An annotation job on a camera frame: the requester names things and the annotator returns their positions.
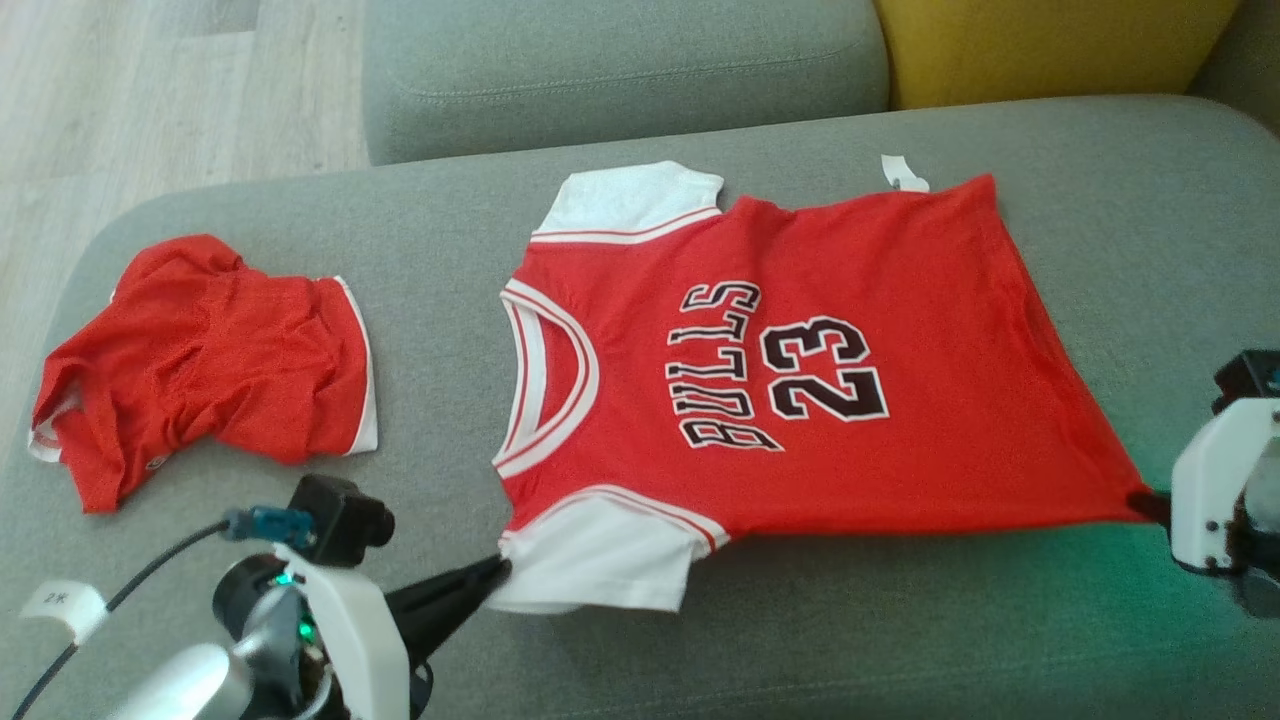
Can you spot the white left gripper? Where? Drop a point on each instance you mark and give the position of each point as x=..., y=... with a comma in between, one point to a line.
x=360, y=640

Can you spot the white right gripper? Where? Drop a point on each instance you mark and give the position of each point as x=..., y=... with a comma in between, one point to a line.
x=1210, y=490

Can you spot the red shorts white trim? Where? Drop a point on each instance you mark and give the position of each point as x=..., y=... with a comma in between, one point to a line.
x=210, y=370

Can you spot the red Bulls jersey white sleeves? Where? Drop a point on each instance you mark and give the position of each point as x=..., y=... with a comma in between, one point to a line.
x=850, y=300

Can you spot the large grey sofa chaise cushion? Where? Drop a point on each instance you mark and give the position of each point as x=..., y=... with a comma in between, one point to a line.
x=1100, y=650

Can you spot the yellow sofa backrest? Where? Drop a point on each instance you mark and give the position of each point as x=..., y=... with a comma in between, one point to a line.
x=1050, y=45

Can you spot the grey sofa seat cushion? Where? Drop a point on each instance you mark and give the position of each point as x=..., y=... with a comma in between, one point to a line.
x=620, y=70

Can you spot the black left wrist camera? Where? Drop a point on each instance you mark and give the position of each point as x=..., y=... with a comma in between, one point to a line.
x=345, y=515

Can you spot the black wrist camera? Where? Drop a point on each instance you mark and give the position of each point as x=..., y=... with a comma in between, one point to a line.
x=1250, y=380
x=345, y=515

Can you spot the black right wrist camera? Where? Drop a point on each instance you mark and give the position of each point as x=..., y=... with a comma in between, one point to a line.
x=1250, y=380

